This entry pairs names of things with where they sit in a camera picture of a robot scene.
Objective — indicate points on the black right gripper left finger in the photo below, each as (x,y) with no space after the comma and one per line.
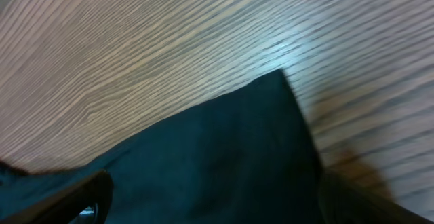
(87,201)

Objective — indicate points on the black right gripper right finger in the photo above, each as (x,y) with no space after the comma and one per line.
(344,202)

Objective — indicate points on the black t-shirt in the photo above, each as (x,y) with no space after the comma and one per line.
(244,157)

